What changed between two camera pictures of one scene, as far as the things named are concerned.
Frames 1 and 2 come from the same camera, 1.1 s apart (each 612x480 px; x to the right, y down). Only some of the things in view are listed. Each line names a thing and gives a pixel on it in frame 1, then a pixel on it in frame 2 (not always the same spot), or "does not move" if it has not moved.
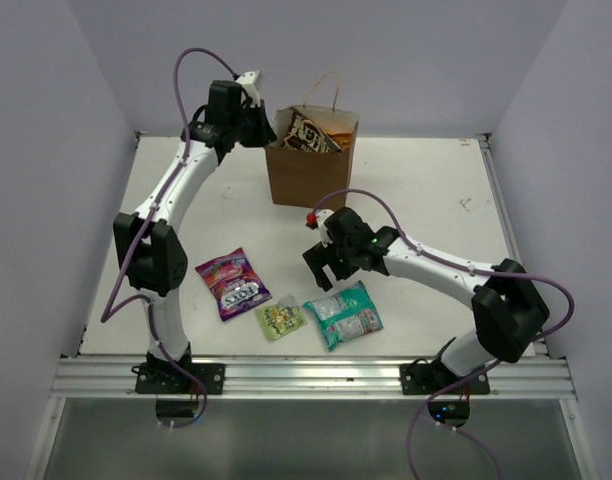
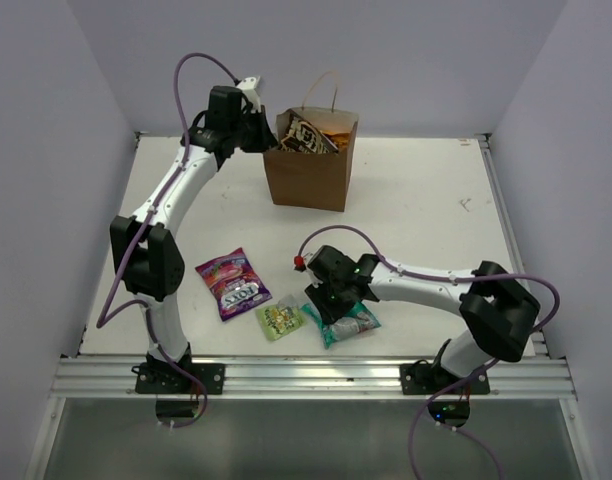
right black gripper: [318, 256] to [329, 313]
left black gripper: [265, 135] does not move
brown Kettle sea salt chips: [303, 133] does not move
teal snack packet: [346, 316] does not move
